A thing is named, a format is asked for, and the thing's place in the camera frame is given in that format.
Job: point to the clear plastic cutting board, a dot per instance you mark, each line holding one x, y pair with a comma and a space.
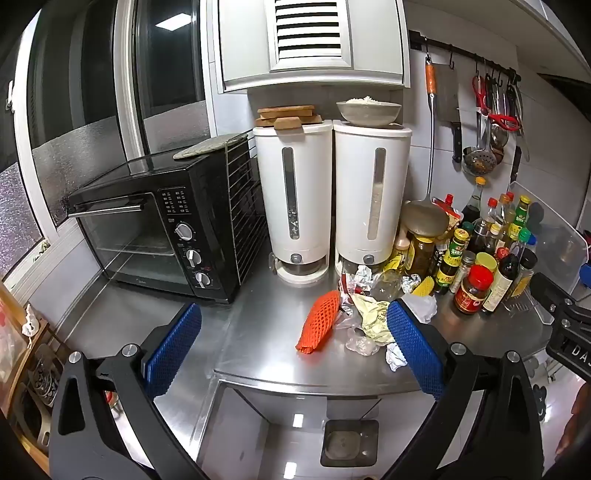
554, 235

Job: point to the pale yellow crumpled wrapper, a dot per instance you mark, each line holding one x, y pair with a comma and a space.
374, 318

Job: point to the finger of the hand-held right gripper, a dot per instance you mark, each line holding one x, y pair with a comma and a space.
549, 290

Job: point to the grey square trash bin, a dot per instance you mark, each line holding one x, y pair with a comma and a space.
349, 443

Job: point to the metal tongs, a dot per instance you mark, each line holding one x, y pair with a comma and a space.
517, 106

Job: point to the black wall hook rail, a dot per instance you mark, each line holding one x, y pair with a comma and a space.
461, 50

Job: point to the wooden shelf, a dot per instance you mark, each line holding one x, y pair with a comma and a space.
18, 369

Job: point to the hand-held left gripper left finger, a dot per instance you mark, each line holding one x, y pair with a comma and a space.
173, 350

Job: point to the orange foam fruit net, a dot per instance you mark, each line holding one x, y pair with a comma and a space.
318, 323

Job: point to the person's right hand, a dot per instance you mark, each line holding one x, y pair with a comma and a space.
570, 431

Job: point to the clear crumpled plastic wrap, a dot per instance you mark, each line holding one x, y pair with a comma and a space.
360, 344

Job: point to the window with frosted film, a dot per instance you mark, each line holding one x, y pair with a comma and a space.
92, 115

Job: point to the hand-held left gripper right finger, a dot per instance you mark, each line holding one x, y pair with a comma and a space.
415, 350

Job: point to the grey ceramic bowl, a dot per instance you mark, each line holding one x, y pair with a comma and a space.
367, 115

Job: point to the small white figurine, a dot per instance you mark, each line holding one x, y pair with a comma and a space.
30, 321

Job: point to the white wall cabinet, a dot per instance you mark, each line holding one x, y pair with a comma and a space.
240, 41

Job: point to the small crumpled foil ball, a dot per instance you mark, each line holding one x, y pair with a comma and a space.
410, 284

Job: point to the metal slotted spoon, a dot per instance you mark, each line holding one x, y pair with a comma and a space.
479, 160

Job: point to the crumpled foil wrapper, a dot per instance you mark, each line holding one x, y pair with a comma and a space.
358, 279

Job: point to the metal ladle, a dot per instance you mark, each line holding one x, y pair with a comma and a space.
498, 138

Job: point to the group of condiment bottles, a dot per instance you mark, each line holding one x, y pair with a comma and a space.
473, 290

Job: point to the small wooden trivet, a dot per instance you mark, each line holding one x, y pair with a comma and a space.
287, 123

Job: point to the steel cleaver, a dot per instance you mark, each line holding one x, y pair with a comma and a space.
447, 92

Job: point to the yellow foam fruit net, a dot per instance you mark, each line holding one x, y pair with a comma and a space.
424, 286

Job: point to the white rice dispenser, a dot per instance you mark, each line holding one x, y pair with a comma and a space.
304, 194
355, 194

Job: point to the black toaster oven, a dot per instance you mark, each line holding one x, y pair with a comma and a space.
152, 221

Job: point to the cooked white rice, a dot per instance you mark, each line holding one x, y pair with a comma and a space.
364, 100

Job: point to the grey oven pad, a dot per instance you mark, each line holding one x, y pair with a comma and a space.
210, 145

